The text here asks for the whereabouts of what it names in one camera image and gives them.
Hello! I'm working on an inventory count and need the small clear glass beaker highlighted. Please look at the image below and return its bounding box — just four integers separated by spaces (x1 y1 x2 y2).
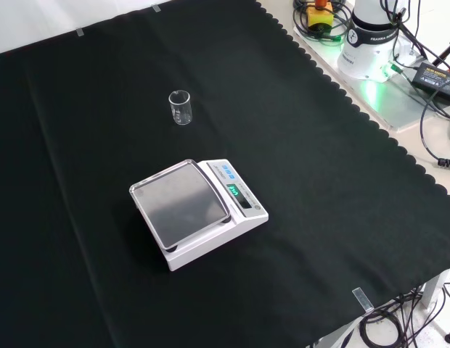
168 90 193 127

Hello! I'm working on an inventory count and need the white electronic balance steel pan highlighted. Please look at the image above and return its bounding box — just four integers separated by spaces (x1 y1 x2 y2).
128 157 270 273

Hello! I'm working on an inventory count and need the black table cloth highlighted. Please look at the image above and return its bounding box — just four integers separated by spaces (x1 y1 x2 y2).
0 0 450 348

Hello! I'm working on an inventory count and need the pale base board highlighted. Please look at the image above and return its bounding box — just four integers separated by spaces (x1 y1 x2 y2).
291 24 450 133

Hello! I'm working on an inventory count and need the yellow stop button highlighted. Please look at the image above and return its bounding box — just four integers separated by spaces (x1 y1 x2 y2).
306 0 336 31

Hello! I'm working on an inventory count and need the black power adapter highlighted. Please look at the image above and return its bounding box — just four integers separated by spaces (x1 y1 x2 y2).
410 61 450 103

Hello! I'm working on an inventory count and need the grey table leg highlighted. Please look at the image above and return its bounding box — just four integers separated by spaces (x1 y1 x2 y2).
422 269 450 313

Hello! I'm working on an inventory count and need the black tripod leg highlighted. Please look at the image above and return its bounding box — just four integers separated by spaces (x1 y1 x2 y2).
435 33 450 67

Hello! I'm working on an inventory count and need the black stop button cable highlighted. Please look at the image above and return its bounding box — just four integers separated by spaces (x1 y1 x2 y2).
291 0 353 41

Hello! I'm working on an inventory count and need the black adapter cable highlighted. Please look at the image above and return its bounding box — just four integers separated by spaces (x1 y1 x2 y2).
419 86 450 169

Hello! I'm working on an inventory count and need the black cable bundle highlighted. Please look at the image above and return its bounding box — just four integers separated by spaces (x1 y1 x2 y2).
358 285 450 348

